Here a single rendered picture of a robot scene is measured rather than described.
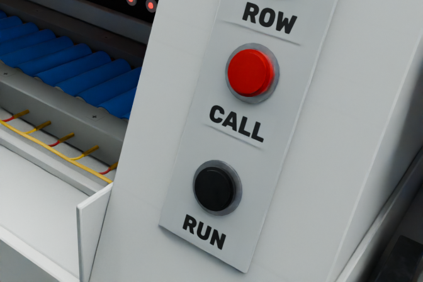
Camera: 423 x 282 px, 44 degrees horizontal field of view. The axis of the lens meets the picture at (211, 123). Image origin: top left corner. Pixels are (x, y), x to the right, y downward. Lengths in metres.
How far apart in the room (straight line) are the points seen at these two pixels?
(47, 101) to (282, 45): 0.20
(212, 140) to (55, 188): 0.14
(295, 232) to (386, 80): 0.06
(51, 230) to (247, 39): 0.15
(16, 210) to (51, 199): 0.02
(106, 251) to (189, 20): 0.10
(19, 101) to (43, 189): 0.08
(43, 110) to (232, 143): 0.18
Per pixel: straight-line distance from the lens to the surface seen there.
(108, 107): 0.34
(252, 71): 0.17
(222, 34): 0.18
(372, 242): 0.23
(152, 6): 0.41
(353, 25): 0.17
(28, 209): 0.29
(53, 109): 0.33
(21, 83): 0.36
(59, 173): 0.31
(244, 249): 0.19
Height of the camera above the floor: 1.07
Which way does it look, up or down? 14 degrees down
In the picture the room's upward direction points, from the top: 16 degrees clockwise
